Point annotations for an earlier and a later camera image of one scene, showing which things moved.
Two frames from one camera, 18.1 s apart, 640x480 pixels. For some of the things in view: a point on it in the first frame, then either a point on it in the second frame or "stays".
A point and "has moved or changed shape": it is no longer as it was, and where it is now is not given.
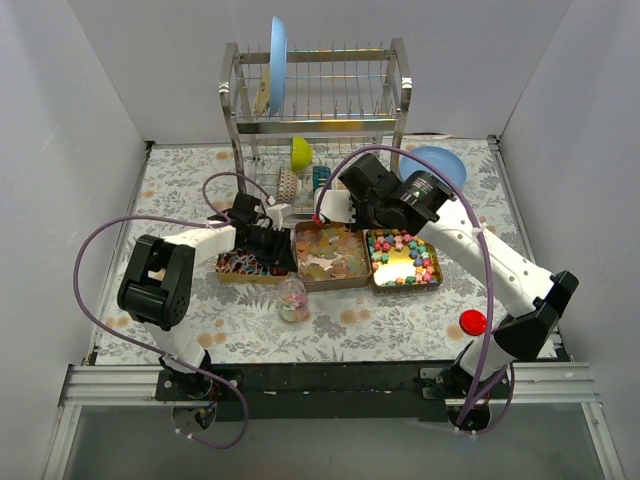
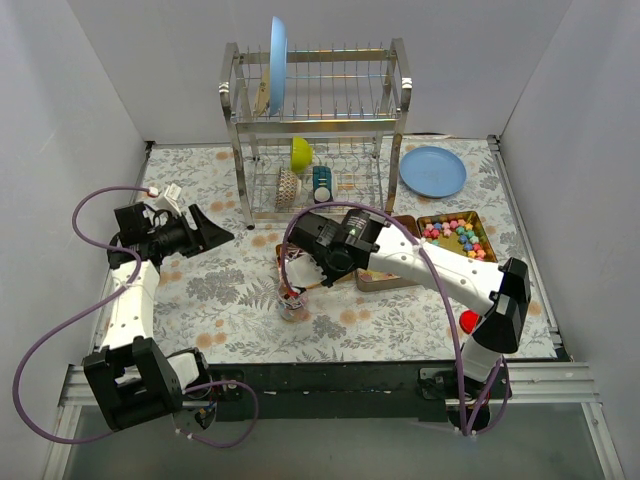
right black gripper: (360, 215) -> (304, 233)
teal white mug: (321, 176) stays
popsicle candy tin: (333, 255) has moved or changed shape
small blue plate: (443, 159) stays
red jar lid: (472, 322) stays
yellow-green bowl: (301, 154) stays
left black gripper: (279, 245) -> (195, 233)
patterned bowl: (289, 186) stays
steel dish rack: (334, 102) stays
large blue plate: (277, 66) stays
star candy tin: (402, 259) has moved or changed shape
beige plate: (264, 93) stays
